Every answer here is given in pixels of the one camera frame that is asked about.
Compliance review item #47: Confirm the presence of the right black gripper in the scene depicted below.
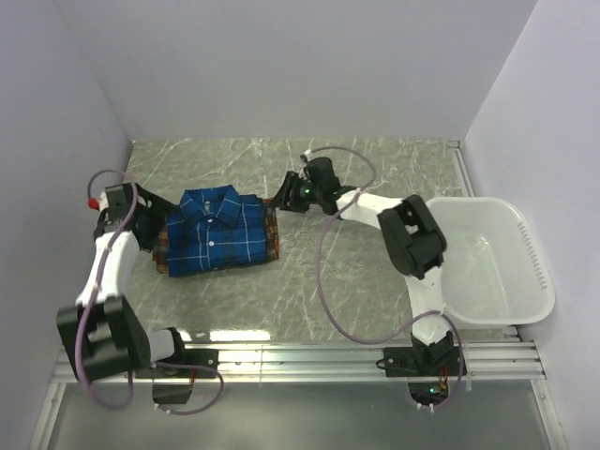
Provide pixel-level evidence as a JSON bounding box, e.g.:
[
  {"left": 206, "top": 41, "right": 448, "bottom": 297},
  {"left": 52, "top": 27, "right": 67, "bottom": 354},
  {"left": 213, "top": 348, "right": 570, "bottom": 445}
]
[{"left": 267, "top": 171, "right": 323, "bottom": 215}]

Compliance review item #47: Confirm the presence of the orange plaid shirt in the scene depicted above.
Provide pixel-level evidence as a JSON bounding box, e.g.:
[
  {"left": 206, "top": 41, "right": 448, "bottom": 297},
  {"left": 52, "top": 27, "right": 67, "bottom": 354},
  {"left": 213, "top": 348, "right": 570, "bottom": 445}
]
[{"left": 152, "top": 197, "right": 279, "bottom": 278}]

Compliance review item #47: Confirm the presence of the blue plaid long sleeve shirt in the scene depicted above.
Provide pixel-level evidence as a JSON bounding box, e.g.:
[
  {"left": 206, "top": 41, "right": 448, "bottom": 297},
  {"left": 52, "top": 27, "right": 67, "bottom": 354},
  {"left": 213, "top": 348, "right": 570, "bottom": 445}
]
[{"left": 166, "top": 185, "right": 269, "bottom": 278}]

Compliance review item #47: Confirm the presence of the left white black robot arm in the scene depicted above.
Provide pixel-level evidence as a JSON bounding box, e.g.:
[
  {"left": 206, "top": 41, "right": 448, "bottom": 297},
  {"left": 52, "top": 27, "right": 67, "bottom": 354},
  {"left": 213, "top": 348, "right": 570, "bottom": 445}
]
[{"left": 56, "top": 183, "right": 189, "bottom": 382}]

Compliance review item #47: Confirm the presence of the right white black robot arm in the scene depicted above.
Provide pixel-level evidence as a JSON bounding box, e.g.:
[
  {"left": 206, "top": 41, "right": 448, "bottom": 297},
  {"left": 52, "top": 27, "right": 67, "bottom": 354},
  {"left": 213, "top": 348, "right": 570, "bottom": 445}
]
[{"left": 272, "top": 157, "right": 454, "bottom": 375}]

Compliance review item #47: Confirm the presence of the white plastic basin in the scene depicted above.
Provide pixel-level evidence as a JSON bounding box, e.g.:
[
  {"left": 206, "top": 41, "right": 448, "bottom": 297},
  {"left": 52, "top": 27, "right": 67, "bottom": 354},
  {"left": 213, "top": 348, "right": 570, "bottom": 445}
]
[{"left": 427, "top": 197, "right": 555, "bottom": 330}]

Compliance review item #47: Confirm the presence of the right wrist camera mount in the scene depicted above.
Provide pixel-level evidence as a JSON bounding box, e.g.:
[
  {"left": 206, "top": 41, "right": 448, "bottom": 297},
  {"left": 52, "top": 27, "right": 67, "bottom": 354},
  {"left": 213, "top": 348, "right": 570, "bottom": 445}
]
[{"left": 300, "top": 149, "right": 312, "bottom": 164}]

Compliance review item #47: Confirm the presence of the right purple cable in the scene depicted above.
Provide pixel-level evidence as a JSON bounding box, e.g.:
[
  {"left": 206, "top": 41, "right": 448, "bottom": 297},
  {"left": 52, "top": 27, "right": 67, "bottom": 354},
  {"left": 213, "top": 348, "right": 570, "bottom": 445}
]
[{"left": 307, "top": 145, "right": 469, "bottom": 413}]

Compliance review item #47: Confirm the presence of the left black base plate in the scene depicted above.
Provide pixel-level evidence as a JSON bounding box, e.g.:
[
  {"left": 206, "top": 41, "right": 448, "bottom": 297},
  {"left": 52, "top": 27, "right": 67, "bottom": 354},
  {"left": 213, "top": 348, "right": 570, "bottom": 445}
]
[{"left": 135, "top": 348, "right": 219, "bottom": 380}]

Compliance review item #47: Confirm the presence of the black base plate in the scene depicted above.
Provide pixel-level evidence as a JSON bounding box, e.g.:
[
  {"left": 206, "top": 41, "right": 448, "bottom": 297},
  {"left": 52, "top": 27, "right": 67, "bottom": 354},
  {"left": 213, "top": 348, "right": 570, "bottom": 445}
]
[
  {"left": 135, "top": 348, "right": 219, "bottom": 380},
  {"left": 375, "top": 347, "right": 467, "bottom": 378}
]

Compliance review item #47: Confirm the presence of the aluminium mounting rail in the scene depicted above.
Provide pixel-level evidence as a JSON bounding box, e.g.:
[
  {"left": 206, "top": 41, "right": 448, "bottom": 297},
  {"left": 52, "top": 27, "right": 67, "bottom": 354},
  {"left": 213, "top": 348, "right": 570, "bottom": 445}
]
[{"left": 51, "top": 340, "right": 548, "bottom": 383}]

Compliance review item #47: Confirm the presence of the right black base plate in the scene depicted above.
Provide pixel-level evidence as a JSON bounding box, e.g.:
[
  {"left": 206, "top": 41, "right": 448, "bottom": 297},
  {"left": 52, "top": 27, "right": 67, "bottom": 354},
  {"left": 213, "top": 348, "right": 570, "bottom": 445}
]
[{"left": 375, "top": 347, "right": 467, "bottom": 378}]

